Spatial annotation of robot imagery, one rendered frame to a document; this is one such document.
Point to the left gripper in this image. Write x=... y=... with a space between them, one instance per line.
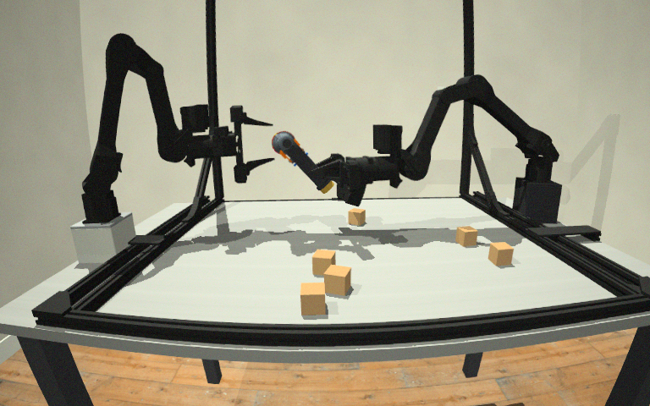
x=336 y=170

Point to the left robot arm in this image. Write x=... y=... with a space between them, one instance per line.
x=415 y=160

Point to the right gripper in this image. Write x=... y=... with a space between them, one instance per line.
x=241 y=170

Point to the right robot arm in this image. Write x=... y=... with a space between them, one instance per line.
x=99 y=202

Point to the tan cube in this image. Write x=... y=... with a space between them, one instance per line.
x=312 y=299
x=337 y=280
x=500 y=254
x=466 y=236
x=322 y=260
x=356 y=216

